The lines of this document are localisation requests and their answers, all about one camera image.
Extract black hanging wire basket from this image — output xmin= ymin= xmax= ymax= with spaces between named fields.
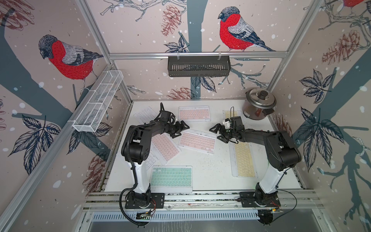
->
xmin=168 ymin=56 xmax=231 ymax=77

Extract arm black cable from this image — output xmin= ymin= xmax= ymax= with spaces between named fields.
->
xmin=271 ymin=168 xmax=298 ymax=222
xmin=119 ymin=127 xmax=154 ymax=227

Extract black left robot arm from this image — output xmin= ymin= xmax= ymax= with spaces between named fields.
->
xmin=121 ymin=109 xmax=190 ymax=209

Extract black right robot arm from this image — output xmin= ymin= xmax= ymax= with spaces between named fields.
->
xmin=209 ymin=116 xmax=302 ymax=207

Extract yellow keyboard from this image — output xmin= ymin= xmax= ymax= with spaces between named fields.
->
xmin=229 ymin=143 xmax=258 ymax=179
xmin=223 ymin=110 xmax=243 ymax=119

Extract white keyboard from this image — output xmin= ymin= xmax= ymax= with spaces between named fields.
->
xmin=134 ymin=107 xmax=158 ymax=124

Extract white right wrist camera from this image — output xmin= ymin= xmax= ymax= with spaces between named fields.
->
xmin=222 ymin=119 xmax=231 ymax=130

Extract steel rice cooker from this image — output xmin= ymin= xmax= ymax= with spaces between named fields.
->
xmin=242 ymin=88 xmax=277 ymax=120

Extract green keyboard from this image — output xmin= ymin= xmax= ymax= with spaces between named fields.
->
xmin=150 ymin=165 xmax=193 ymax=194

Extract pink keyboard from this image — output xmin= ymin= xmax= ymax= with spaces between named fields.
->
xmin=178 ymin=105 xmax=211 ymax=122
xmin=150 ymin=133 xmax=181 ymax=165
xmin=178 ymin=129 xmax=217 ymax=155

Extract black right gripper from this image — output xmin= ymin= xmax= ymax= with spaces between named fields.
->
xmin=210 ymin=123 xmax=237 ymax=143

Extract aluminium frame rail base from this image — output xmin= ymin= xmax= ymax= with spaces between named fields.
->
xmin=81 ymin=189 xmax=325 ymax=212

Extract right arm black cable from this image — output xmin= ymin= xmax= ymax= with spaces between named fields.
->
xmin=271 ymin=168 xmax=298 ymax=222

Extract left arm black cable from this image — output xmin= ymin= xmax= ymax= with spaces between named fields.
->
xmin=119 ymin=127 xmax=154 ymax=227

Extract white wire mesh basket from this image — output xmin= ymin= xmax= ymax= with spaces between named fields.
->
xmin=72 ymin=70 xmax=123 ymax=132

